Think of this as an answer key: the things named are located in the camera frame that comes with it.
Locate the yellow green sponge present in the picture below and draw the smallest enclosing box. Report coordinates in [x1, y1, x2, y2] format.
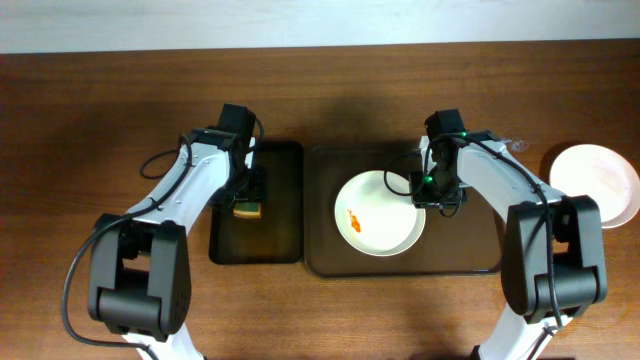
[233, 201, 262, 219]

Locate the pink white plate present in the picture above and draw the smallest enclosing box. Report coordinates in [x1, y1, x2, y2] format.
[549, 144, 639, 229]

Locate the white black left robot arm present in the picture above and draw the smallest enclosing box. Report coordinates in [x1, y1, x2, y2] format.
[83, 128, 259, 359]

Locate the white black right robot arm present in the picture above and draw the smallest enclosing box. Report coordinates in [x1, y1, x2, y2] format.
[419, 131, 608, 359]

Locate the small black water tray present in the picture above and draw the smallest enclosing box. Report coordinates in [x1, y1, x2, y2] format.
[209, 141, 304, 265]

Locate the large brown serving tray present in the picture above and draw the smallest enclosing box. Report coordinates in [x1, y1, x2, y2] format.
[304, 141, 504, 278]

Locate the orange sauce stain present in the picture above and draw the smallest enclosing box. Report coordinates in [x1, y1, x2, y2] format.
[347, 209, 361, 233]

